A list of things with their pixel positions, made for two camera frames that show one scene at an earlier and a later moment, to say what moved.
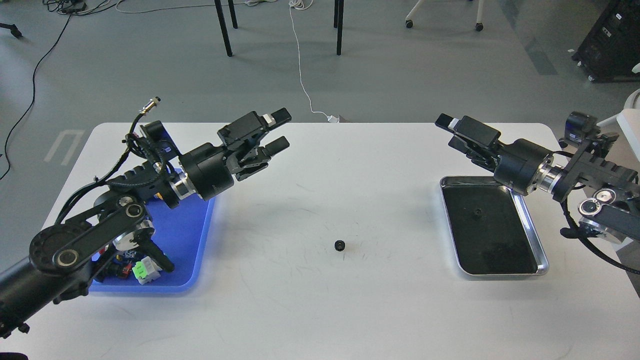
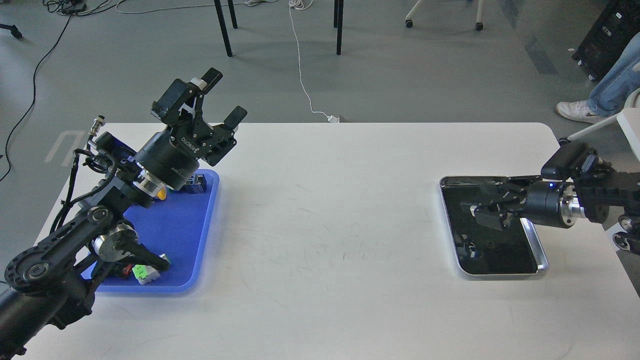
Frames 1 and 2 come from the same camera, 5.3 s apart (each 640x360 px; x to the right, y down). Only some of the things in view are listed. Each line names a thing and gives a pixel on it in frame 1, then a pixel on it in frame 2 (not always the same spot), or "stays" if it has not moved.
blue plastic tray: x=180 y=233 stays
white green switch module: x=146 y=271 stays
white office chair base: x=479 y=26 stays
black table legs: x=227 y=43 stays
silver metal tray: x=493 y=231 stays
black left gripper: x=205 y=167 -> x=171 y=158
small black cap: x=339 y=245 -> x=472 y=248
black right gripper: x=515 y=164 -> x=552 y=203
